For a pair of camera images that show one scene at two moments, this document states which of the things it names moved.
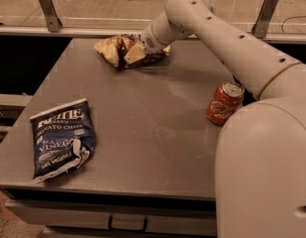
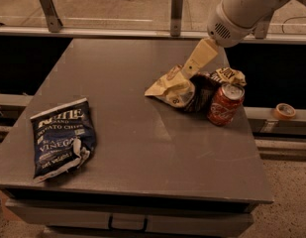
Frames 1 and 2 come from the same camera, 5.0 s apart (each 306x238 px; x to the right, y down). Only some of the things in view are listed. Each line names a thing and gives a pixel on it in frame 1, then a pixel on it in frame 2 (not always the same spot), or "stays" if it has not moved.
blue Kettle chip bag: [63, 139] stays
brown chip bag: [114, 51] -> [193, 93]
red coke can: [224, 102] stays
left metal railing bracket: [52, 22] stays
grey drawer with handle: [120, 218] stays
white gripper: [149, 41] -> [229, 30]
